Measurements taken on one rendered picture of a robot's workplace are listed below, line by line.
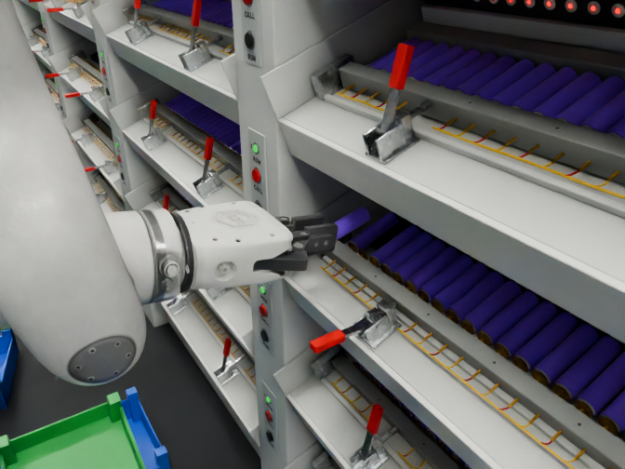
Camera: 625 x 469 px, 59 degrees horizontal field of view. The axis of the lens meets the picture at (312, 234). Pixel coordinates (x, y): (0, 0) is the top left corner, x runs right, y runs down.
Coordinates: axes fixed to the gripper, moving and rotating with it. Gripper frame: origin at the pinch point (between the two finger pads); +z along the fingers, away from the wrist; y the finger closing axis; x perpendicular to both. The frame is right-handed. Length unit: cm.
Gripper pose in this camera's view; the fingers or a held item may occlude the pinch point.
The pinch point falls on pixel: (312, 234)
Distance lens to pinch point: 59.5
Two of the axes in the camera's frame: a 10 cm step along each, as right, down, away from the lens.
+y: -5.4, -4.0, 7.4
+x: -1.3, 9.1, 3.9
